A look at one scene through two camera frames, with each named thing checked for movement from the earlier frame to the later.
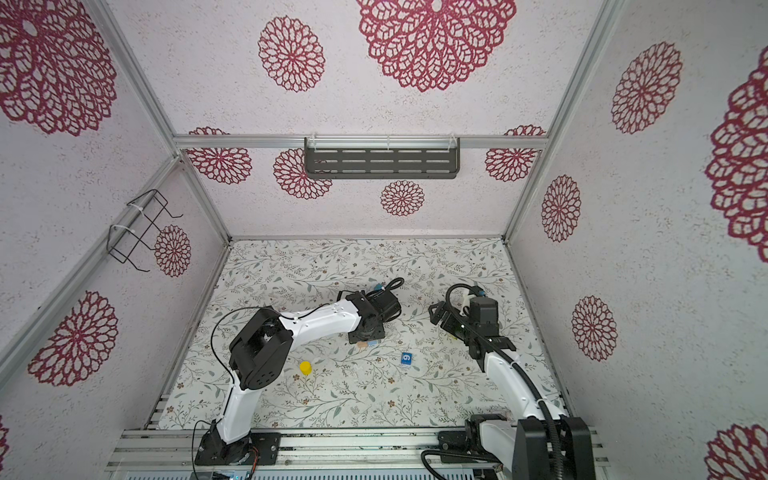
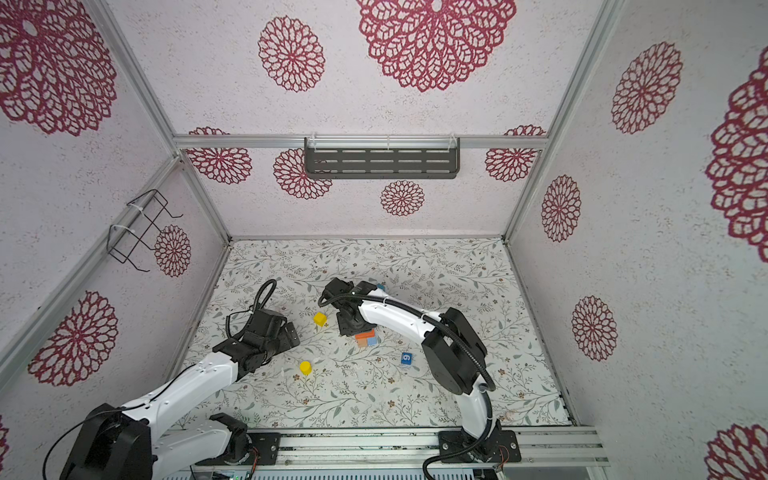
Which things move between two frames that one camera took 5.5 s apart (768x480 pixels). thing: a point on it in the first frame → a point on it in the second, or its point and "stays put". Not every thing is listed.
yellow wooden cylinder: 306,368 stays put
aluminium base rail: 304,448 stays put
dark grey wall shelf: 382,157 stays put
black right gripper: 453,316 → 345,330
